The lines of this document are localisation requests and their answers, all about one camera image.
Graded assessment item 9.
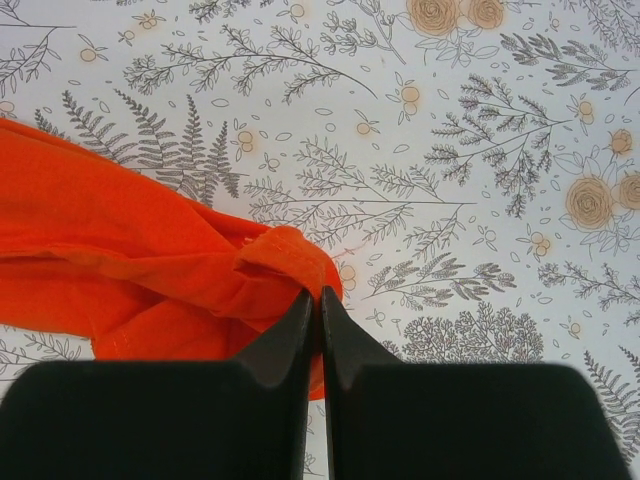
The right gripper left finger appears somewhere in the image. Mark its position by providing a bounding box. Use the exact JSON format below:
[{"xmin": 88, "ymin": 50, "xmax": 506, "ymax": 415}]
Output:
[{"xmin": 1, "ymin": 292, "xmax": 314, "ymax": 479}]

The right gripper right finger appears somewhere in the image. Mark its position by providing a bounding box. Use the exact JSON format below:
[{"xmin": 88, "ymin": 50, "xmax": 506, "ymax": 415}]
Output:
[{"xmin": 322, "ymin": 288, "xmax": 630, "ymax": 479}]

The orange t shirt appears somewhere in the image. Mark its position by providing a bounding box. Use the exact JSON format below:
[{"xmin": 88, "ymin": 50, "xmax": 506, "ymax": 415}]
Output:
[{"xmin": 0, "ymin": 117, "xmax": 344, "ymax": 403}]

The floral patterned table mat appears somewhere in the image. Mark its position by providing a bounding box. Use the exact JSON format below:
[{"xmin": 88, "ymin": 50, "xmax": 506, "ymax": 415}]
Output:
[{"xmin": 1, "ymin": 1, "xmax": 639, "ymax": 474}]

